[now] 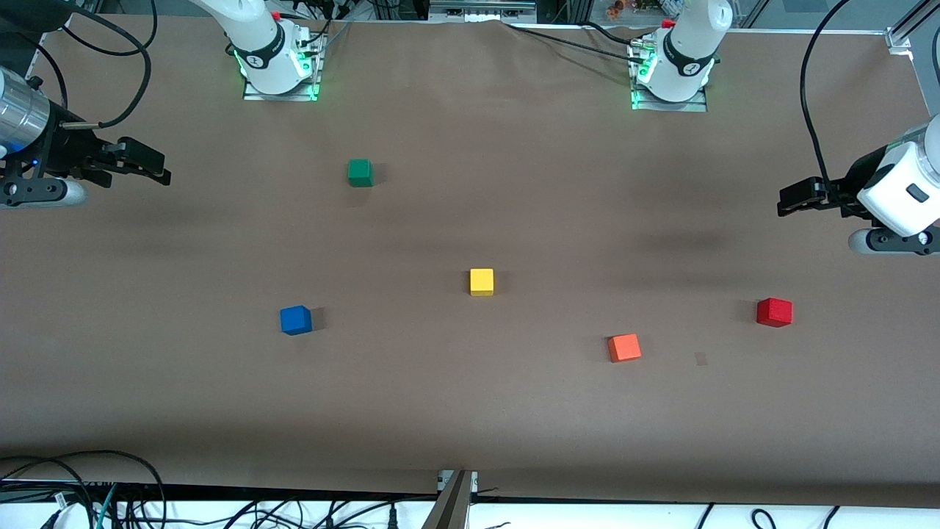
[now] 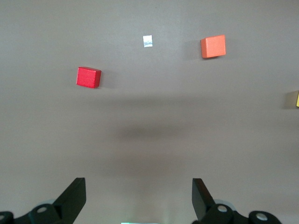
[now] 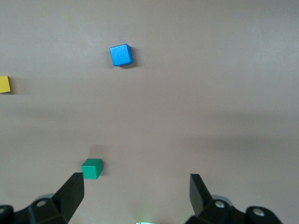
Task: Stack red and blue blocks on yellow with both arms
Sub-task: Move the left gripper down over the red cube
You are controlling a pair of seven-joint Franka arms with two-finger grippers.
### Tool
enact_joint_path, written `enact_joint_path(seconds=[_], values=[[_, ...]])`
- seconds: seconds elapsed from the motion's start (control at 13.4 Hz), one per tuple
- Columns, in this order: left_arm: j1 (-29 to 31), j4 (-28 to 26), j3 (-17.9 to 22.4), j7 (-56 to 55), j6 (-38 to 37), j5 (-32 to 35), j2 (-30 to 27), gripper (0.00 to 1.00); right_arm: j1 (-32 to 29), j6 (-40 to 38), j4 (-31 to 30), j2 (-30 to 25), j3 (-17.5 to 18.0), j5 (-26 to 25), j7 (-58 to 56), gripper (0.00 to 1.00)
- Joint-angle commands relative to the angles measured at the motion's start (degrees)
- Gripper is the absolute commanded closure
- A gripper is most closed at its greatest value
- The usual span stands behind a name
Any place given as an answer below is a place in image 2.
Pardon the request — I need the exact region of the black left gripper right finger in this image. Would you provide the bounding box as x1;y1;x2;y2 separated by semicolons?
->
192;178;282;224

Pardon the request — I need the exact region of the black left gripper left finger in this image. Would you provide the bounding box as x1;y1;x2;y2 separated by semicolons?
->
0;177;86;224

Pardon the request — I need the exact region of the red wooden block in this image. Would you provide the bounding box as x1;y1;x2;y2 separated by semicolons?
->
76;66;102;89

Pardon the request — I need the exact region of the brown table cover sheet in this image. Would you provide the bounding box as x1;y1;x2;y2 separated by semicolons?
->
0;0;299;224

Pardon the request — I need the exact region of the yellow wooden block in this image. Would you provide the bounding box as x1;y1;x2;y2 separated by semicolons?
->
287;90;299;108

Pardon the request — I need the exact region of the orange wooden block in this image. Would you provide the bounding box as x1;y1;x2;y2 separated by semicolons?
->
200;35;227;59

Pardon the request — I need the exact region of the small square tape patch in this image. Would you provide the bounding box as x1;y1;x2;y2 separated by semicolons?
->
142;35;153;48

